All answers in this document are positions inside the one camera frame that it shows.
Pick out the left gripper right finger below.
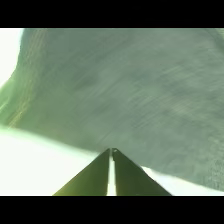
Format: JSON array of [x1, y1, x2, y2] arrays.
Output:
[[111, 147, 172, 197]]

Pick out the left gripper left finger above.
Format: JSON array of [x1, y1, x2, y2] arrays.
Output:
[[53, 148, 111, 197]]

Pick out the blue jeans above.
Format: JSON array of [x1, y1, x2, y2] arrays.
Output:
[[0, 27, 224, 192]]

